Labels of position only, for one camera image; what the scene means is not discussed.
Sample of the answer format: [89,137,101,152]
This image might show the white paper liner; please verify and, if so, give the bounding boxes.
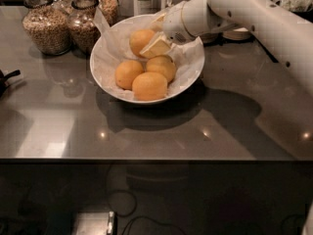
[90,0,204,102]

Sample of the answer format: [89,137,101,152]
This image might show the black cable below table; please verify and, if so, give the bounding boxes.
[105,162,189,235]

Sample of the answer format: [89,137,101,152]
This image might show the glass cereal jar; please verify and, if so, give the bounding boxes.
[67,0,101,55]
[22,0,71,56]
[98,0,118,25]

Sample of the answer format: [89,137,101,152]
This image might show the white bowl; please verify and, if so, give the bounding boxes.
[89,14,206,106]

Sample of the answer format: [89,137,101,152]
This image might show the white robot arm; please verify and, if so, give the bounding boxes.
[156,0,313,94]

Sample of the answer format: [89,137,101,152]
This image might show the right stack of bowls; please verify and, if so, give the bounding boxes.
[222,27,251,41]

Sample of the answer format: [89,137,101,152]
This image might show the orange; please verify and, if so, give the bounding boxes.
[132,71,167,101]
[146,55,177,83]
[129,29,156,57]
[114,60,144,90]

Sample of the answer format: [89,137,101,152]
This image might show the left glass cereal jar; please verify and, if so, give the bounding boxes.
[22,0,71,56]

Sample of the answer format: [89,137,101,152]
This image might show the back glass cereal jar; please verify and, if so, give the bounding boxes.
[98,0,118,25]

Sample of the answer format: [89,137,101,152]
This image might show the black handle at left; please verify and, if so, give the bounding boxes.
[0,70,21,97]

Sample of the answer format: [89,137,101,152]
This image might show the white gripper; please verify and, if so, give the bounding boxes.
[140,0,237,59]

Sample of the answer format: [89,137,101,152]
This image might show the middle glass cereal jar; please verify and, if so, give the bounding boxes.
[67,0,101,55]

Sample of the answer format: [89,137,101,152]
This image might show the stack of bowls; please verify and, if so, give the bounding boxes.
[201,33,218,44]
[222,27,251,41]

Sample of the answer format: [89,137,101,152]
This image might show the left stack of bowls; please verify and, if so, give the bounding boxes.
[201,33,218,44]

